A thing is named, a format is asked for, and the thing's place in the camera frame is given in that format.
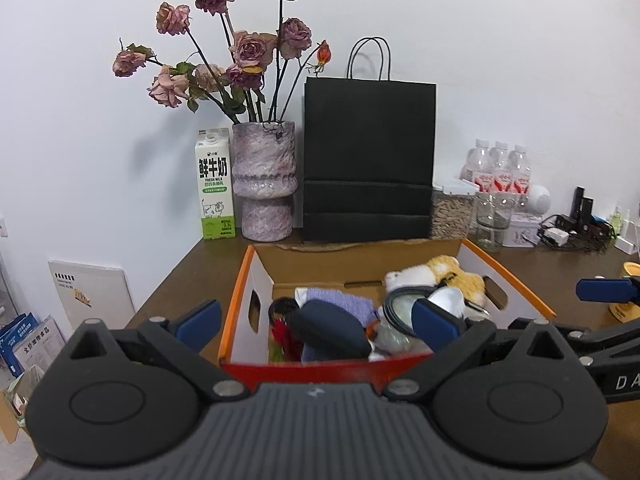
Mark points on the iridescent plastic bag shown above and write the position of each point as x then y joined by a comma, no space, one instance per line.
386,341

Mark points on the red object in box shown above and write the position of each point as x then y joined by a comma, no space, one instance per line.
290,347

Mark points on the white tin box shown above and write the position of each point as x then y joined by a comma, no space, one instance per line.
522,231

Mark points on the white booklet by wall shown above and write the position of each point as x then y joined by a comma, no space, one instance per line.
88,291

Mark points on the white charger with cable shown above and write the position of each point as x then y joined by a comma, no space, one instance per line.
558,232

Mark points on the left water bottle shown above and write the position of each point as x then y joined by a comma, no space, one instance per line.
478,167

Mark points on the purple textured vase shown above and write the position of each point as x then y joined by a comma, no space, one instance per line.
264,178

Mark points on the water bottle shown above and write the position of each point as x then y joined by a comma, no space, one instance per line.
520,169
501,176
478,167

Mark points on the purple knitted pouch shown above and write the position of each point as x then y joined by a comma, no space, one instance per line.
360,307

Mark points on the white yellow plush toy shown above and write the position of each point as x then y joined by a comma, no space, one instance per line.
439,271

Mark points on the black paper bag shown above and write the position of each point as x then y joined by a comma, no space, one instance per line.
369,148

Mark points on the navy blue pouch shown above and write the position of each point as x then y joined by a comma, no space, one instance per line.
328,333

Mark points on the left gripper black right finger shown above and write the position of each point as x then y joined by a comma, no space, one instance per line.
458,345

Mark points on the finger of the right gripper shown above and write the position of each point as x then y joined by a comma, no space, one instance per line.
596,289

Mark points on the middle water bottle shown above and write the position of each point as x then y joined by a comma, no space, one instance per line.
501,176

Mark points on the dried rose bouquet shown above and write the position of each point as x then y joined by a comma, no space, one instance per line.
249,85

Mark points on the empty glass cup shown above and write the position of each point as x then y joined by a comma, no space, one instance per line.
493,213

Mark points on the clear jar with seeds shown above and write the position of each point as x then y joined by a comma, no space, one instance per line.
453,203

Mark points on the right water bottle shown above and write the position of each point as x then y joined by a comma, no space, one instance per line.
520,169

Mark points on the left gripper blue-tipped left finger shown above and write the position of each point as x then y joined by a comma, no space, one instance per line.
177,344

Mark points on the white round camera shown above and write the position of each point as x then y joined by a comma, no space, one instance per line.
538,200

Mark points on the green white milk carton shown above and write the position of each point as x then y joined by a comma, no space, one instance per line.
213,170

